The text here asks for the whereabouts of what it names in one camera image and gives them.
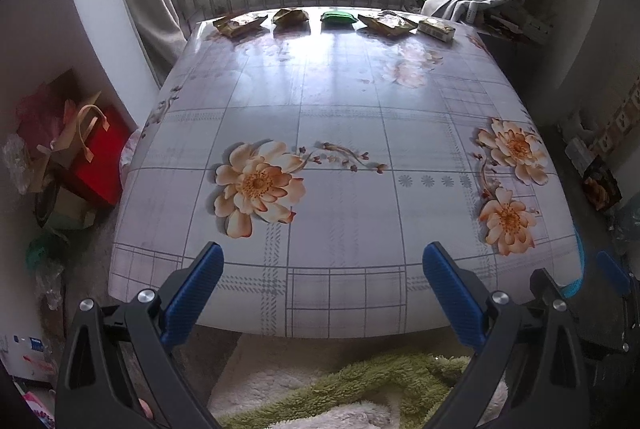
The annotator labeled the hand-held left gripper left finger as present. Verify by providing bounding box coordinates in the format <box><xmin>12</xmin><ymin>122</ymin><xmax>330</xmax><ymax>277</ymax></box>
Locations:
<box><xmin>55</xmin><ymin>241</ymin><xmax>225</xmax><ymax>429</ymax></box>

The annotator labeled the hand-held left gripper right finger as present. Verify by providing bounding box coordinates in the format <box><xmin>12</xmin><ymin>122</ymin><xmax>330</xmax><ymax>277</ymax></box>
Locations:
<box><xmin>422</xmin><ymin>242</ymin><xmax>592</xmax><ymax>429</ymax></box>

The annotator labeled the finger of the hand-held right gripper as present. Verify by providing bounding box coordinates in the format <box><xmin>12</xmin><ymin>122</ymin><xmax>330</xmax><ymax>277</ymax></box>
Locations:
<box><xmin>529</xmin><ymin>268</ymin><xmax>564</xmax><ymax>305</ymax></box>
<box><xmin>596</xmin><ymin>250</ymin><xmax>632</xmax><ymax>298</ymax></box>

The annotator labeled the blue plastic basket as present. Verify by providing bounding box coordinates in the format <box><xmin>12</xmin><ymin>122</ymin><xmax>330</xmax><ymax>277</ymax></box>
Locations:
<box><xmin>562</xmin><ymin>229</ymin><xmax>587</xmax><ymax>301</ymax></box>

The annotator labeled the dark printed box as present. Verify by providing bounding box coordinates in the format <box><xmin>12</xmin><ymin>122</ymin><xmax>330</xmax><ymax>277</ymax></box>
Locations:
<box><xmin>581</xmin><ymin>156</ymin><xmax>624</xmax><ymax>212</ymax></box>

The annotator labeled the green fluffy garment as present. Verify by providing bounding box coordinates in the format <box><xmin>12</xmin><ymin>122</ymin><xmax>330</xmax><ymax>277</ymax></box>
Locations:
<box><xmin>269</xmin><ymin>351</ymin><xmax>507</xmax><ymax>429</ymax></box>

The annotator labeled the green plastic bag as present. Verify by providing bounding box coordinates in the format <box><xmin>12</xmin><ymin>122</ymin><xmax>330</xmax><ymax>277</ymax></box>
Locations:
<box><xmin>25</xmin><ymin>231</ymin><xmax>69</xmax><ymax>271</ymax></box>

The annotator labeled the red gift bag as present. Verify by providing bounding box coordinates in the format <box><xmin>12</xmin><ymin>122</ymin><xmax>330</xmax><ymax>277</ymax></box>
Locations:
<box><xmin>67</xmin><ymin>106</ymin><xmax>139</xmax><ymax>208</ymax></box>

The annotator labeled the white blue packet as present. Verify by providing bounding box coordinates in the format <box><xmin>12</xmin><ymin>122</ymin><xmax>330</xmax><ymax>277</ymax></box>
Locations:
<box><xmin>0</xmin><ymin>333</ymin><xmax>57</xmax><ymax>381</ymax></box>

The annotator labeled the floral tablecloth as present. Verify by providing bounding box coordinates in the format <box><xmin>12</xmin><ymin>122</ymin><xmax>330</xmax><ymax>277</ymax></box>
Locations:
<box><xmin>109</xmin><ymin>6</ymin><xmax>582</xmax><ymax>341</ymax></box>

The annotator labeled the clear plastic bag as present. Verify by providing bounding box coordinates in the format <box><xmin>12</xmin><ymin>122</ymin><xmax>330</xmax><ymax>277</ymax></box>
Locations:
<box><xmin>2</xmin><ymin>133</ymin><xmax>39</xmax><ymax>196</ymax></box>

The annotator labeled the pink plastic bag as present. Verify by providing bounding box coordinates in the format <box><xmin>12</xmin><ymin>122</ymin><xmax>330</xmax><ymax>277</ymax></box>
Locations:
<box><xmin>15</xmin><ymin>81</ymin><xmax>69</xmax><ymax>136</ymax></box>

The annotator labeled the white power strip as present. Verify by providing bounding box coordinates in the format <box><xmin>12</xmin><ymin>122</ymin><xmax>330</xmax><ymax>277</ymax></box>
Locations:
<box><xmin>520</xmin><ymin>16</ymin><xmax>554</xmax><ymax>41</ymax></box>

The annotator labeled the pale small packet box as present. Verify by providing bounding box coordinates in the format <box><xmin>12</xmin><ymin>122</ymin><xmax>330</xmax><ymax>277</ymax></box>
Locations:
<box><xmin>417</xmin><ymin>17</ymin><xmax>459</xmax><ymax>43</ymax></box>

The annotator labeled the gold snack packet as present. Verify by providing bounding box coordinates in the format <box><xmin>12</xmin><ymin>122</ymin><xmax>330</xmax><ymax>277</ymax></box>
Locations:
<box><xmin>272</xmin><ymin>7</ymin><xmax>310</xmax><ymax>29</ymax></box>
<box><xmin>212</xmin><ymin>13</ymin><xmax>265</xmax><ymax>41</ymax></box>
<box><xmin>357</xmin><ymin>11</ymin><xmax>419</xmax><ymax>39</ymax></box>

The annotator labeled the green snack packet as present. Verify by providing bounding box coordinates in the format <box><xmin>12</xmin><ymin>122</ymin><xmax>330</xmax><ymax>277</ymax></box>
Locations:
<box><xmin>319</xmin><ymin>8</ymin><xmax>359</xmax><ymax>30</ymax></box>

